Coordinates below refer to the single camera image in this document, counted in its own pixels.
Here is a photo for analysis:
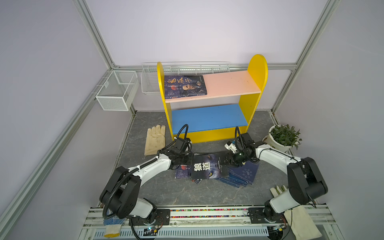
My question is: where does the white cloth glove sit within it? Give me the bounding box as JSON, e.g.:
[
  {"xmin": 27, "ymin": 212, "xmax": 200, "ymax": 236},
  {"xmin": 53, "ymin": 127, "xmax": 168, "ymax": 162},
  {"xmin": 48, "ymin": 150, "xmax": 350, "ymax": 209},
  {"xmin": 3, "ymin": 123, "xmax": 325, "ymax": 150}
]
[{"xmin": 270, "ymin": 186, "xmax": 323, "ymax": 240}]

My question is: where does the potted green plant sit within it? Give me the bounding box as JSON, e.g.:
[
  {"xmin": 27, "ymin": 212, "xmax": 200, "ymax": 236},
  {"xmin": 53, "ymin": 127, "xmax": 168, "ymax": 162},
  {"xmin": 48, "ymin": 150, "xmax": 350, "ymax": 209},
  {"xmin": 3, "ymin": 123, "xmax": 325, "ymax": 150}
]
[{"xmin": 263, "ymin": 125, "xmax": 302, "ymax": 153}]

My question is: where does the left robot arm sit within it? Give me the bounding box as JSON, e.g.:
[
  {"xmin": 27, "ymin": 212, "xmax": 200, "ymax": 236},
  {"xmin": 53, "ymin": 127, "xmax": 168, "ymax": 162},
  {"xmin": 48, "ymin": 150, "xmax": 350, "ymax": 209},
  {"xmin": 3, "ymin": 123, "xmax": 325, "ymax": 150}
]
[{"xmin": 100, "ymin": 124, "xmax": 192, "ymax": 223}]

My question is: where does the lower blue book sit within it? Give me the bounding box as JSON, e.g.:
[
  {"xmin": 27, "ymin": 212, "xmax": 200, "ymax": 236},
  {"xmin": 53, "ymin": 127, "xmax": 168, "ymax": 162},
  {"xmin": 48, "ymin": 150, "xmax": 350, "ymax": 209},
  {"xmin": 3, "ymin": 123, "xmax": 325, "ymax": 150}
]
[{"xmin": 217, "ymin": 178, "xmax": 241, "ymax": 188}]

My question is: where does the top blue yellow-label book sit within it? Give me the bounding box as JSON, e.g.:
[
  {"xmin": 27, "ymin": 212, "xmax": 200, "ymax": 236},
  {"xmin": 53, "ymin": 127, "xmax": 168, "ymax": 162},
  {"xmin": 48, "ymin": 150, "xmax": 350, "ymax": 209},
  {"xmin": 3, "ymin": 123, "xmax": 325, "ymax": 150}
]
[{"xmin": 229, "ymin": 161, "xmax": 259, "ymax": 185}]

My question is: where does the white mesh basket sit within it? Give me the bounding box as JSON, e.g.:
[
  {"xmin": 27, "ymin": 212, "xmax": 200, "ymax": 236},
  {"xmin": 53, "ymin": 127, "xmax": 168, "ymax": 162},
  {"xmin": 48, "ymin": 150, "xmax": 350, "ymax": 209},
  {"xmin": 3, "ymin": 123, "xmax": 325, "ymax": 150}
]
[{"xmin": 96, "ymin": 70, "xmax": 140, "ymax": 112}]

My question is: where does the yellow wooden bookshelf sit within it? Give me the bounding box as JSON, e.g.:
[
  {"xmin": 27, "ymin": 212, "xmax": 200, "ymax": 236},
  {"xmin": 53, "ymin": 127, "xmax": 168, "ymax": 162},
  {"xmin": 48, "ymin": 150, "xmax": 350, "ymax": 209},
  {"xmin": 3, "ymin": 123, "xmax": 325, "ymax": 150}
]
[{"xmin": 157, "ymin": 55, "xmax": 269, "ymax": 143}]

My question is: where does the beige work glove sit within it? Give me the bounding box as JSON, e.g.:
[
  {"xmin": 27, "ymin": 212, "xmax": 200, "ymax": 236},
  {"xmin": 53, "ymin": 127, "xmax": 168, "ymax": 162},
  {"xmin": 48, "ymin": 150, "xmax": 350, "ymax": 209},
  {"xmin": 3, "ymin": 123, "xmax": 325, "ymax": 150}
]
[{"xmin": 145, "ymin": 125, "xmax": 166, "ymax": 156}]

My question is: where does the dark wolf cover book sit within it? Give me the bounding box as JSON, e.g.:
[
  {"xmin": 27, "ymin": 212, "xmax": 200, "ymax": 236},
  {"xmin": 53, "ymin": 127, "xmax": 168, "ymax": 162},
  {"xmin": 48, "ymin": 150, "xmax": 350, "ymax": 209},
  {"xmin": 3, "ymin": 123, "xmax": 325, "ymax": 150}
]
[{"xmin": 191, "ymin": 152, "xmax": 229, "ymax": 180}]

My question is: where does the white wire rack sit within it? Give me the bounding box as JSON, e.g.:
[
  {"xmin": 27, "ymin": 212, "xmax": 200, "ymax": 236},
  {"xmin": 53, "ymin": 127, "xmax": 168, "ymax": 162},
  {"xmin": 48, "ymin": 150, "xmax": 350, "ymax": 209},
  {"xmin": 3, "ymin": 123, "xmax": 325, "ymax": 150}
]
[{"xmin": 141, "ymin": 62, "xmax": 230, "ymax": 95}]

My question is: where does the blue knit glove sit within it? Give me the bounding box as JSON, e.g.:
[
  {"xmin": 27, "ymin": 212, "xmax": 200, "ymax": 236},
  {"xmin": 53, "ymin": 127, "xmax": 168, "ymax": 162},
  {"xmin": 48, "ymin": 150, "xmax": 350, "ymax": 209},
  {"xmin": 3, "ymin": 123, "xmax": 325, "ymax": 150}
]
[{"xmin": 103, "ymin": 217, "xmax": 126, "ymax": 238}]

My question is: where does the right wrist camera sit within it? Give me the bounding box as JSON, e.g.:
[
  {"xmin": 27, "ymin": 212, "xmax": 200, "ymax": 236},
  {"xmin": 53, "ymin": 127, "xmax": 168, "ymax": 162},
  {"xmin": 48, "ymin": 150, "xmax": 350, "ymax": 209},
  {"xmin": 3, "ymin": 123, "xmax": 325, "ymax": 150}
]
[{"xmin": 225, "ymin": 141, "xmax": 237, "ymax": 153}]

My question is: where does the purple book with old man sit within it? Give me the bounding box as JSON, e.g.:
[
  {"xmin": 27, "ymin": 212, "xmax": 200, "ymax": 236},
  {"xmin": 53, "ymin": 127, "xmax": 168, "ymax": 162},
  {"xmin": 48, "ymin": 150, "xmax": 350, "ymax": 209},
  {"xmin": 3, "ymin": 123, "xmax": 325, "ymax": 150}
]
[{"xmin": 164, "ymin": 75, "xmax": 208, "ymax": 100}]

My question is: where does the middle blue book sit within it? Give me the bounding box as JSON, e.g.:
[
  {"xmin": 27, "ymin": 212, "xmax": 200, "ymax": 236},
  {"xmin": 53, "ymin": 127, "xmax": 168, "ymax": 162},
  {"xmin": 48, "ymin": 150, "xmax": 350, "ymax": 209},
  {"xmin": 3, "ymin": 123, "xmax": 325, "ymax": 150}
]
[{"xmin": 223, "ymin": 176, "xmax": 248, "ymax": 187}]

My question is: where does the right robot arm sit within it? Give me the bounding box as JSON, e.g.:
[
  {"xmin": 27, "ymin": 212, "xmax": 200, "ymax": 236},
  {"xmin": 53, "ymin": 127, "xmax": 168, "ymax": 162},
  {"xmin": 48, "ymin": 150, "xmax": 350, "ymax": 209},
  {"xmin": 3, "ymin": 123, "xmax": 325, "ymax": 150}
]
[{"xmin": 225, "ymin": 127, "xmax": 328, "ymax": 223}]

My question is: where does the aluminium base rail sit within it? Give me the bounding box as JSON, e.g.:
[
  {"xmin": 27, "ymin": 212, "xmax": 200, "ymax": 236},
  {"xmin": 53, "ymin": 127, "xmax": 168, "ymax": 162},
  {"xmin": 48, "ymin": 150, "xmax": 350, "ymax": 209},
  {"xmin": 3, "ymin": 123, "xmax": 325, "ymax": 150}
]
[{"xmin": 78, "ymin": 205, "xmax": 344, "ymax": 240}]

